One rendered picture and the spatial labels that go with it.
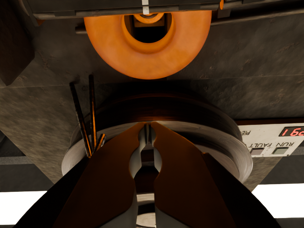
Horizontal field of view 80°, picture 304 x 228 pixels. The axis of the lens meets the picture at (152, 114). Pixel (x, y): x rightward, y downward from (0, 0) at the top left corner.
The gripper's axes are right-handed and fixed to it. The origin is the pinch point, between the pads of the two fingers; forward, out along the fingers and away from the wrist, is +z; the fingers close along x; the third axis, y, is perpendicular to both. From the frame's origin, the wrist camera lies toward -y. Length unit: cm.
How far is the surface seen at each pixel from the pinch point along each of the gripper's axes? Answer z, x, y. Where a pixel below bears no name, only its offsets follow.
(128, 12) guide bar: 10.9, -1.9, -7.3
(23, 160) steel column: 397, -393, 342
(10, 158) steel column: 392, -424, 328
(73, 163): 20.1, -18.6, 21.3
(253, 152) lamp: 38, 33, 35
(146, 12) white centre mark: 10.9, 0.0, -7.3
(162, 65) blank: 15.6, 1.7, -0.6
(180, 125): 16.5, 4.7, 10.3
